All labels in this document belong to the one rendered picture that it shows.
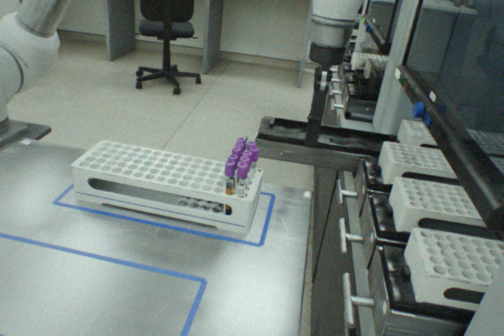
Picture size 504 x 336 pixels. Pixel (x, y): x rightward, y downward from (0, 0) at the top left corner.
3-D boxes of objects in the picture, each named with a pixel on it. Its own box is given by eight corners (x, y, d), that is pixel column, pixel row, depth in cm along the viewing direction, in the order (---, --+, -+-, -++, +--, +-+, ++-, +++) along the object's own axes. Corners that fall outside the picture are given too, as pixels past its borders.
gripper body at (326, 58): (347, 50, 82) (338, 93, 86) (345, 42, 89) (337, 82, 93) (310, 45, 82) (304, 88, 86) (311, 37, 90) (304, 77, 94)
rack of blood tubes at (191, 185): (259, 199, 71) (264, 169, 68) (249, 235, 62) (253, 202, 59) (103, 169, 74) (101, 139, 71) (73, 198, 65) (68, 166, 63)
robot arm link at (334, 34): (353, 16, 87) (348, 43, 89) (312, 11, 88) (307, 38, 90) (357, 22, 79) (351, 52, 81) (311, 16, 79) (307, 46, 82)
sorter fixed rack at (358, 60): (421, 76, 164) (426, 61, 161) (427, 83, 155) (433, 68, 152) (349, 66, 166) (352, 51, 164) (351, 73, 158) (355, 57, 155)
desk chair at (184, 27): (132, 94, 331) (127, -43, 284) (136, 71, 386) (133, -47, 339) (204, 96, 344) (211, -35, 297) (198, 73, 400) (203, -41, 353)
